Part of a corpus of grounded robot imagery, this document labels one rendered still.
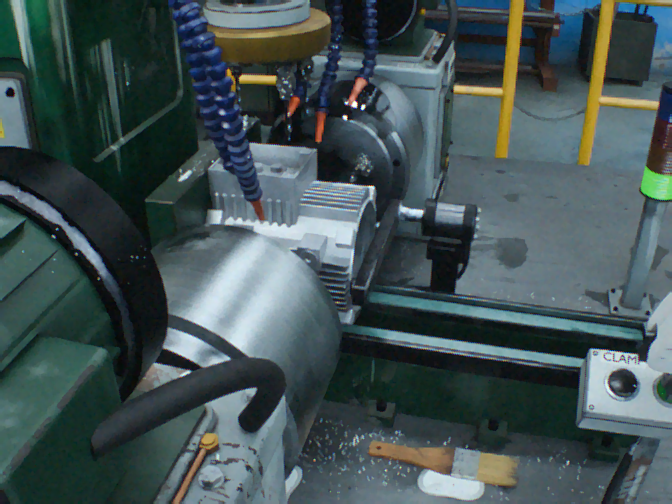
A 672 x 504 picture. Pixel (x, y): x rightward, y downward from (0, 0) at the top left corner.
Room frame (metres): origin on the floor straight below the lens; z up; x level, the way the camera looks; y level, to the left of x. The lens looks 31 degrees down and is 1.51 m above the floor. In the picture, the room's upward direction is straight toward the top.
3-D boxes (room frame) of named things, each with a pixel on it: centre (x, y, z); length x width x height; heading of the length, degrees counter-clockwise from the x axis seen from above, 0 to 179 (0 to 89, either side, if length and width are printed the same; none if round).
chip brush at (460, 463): (0.63, -0.14, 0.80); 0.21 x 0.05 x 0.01; 75
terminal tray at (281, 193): (0.85, 0.10, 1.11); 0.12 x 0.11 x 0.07; 75
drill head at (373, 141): (1.16, -0.03, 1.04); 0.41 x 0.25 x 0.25; 165
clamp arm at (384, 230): (0.84, -0.06, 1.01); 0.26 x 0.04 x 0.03; 165
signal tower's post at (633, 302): (0.99, -0.54, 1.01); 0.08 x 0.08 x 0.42; 75
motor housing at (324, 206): (0.84, 0.06, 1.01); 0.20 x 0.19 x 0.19; 75
